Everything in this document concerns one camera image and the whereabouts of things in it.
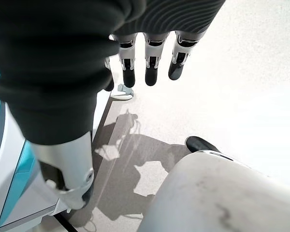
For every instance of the white blue medical cart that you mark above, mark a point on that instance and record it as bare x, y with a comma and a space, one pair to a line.
7, 149

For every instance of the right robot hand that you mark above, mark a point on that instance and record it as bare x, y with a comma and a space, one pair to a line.
50, 60

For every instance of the white cart caster wheel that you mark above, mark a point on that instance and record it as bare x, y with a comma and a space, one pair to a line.
122, 93

